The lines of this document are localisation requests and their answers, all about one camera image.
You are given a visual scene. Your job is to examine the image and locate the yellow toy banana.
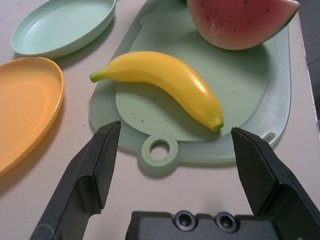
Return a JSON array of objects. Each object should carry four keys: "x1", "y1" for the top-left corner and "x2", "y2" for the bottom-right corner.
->
[{"x1": 89, "y1": 51, "x2": 225, "y2": 133}]

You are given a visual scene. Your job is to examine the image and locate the watermelon slice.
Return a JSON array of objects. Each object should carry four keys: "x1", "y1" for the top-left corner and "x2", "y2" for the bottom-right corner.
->
[{"x1": 186, "y1": 0, "x2": 300, "y2": 51}]

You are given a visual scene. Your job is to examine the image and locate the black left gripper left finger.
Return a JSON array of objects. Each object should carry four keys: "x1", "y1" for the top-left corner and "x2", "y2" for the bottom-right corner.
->
[{"x1": 29, "y1": 120, "x2": 122, "y2": 240}]

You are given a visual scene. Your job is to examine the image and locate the mint green round plate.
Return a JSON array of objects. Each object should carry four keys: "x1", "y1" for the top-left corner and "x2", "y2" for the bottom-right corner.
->
[{"x1": 9, "y1": 0, "x2": 117, "y2": 60}]

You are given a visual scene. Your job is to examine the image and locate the green cutting board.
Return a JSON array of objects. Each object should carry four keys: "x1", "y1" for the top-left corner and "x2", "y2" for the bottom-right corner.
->
[{"x1": 88, "y1": 0, "x2": 293, "y2": 176}]

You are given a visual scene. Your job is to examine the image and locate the yellow round plate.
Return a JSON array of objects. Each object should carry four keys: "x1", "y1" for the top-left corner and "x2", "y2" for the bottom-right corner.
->
[{"x1": 0, "y1": 56, "x2": 65, "y2": 177}]

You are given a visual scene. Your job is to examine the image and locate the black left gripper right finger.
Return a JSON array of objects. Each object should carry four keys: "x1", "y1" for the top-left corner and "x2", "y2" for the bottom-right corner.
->
[{"x1": 231, "y1": 126, "x2": 320, "y2": 240}]

